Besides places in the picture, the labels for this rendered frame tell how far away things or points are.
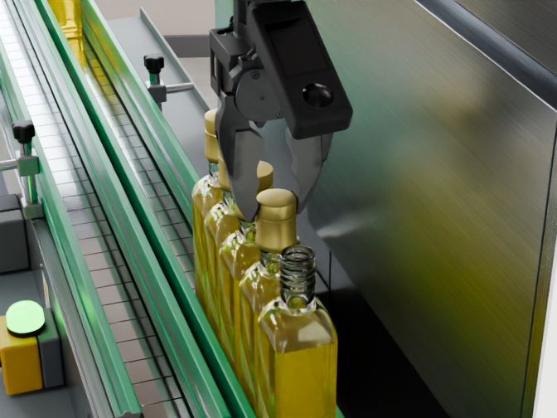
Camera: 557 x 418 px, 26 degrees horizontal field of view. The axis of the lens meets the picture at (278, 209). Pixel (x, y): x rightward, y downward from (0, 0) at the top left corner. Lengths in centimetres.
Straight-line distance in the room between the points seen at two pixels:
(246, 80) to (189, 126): 85
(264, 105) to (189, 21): 335
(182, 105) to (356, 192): 72
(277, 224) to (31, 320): 51
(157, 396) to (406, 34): 47
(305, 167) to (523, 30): 24
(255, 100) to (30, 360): 60
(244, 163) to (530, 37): 27
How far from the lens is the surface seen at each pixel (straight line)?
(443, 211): 100
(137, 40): 212
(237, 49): 97
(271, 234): 101
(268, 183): 106
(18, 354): 145
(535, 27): 85
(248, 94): 95
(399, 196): 108
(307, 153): 100
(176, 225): 154
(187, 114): 183
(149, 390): 126
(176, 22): 431
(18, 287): 169
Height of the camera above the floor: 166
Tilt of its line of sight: 30 degrees down
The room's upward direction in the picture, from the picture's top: straight up
